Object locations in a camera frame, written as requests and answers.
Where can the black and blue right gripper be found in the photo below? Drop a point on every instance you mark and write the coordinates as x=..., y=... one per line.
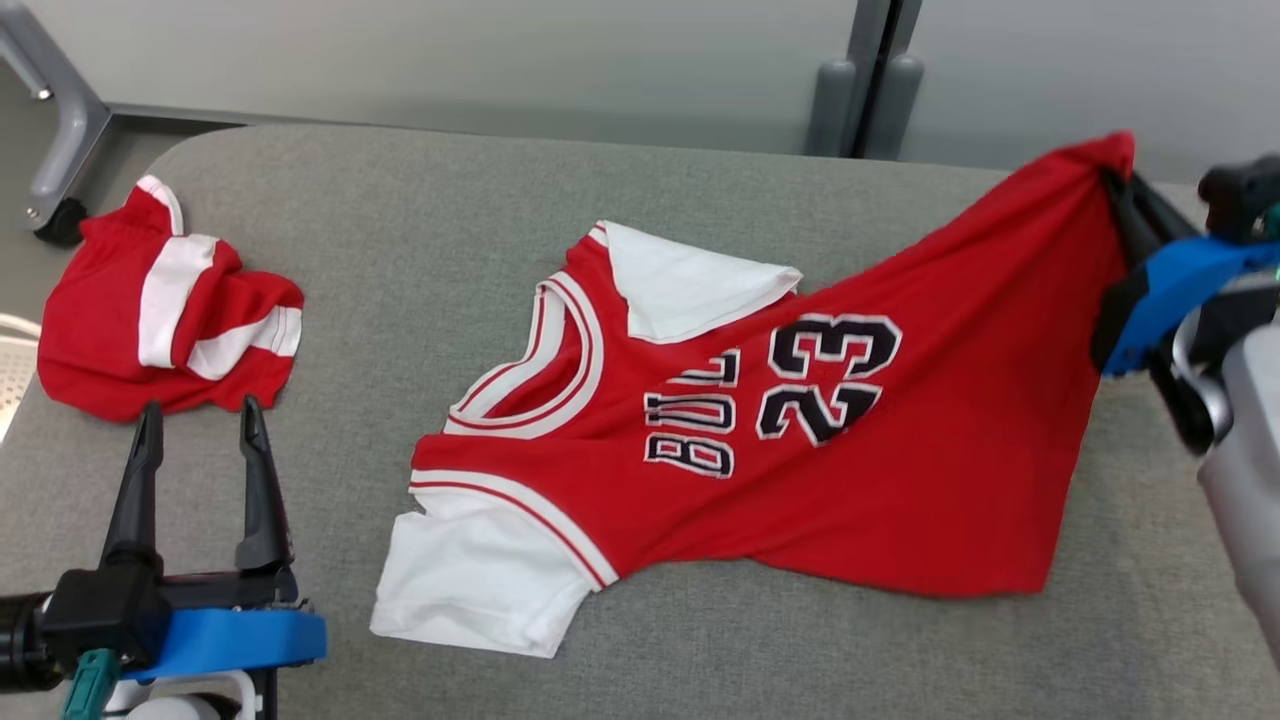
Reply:
x=1170, y=290

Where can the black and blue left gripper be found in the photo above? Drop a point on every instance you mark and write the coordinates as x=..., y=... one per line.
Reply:
x=230, y=640

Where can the red shorts white stripes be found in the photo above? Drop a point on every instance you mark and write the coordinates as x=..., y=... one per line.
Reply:
x=100, y=340

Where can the red basketball jersey white sleeves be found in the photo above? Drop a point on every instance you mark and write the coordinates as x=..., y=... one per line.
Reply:
x=880, y=460

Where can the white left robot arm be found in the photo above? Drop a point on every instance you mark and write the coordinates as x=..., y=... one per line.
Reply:
x=180, y=706

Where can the white plastic laundry basket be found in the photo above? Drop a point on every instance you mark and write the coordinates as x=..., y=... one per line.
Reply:
x=15, y=370

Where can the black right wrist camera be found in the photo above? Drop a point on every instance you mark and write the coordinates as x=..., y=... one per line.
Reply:
x=1240, y=200

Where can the grey cylindrical post bumper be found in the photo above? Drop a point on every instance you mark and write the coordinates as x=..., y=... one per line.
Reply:
x=895, y=110
x=832, y=110

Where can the grey metal partition post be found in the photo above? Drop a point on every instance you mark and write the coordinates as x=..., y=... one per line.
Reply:
x=880, y=60

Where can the grey frame leg with caster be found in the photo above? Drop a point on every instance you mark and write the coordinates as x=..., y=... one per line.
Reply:
x=70, y=120

